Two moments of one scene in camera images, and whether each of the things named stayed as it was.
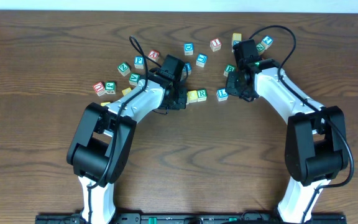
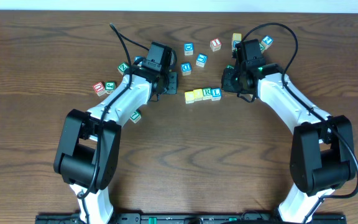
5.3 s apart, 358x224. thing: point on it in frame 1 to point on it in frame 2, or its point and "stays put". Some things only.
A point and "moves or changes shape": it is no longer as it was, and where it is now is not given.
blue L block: (221, 94) moves or changes shape
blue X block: (235, 43) stays put
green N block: (260, 48) stays put
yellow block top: (236, 37) stays put
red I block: (215, 44) stays put
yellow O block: (192, 96) to (197, 94)
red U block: (99, 88) stays put
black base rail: (192, 218) stays put
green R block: (201, 95) moves or changes shape
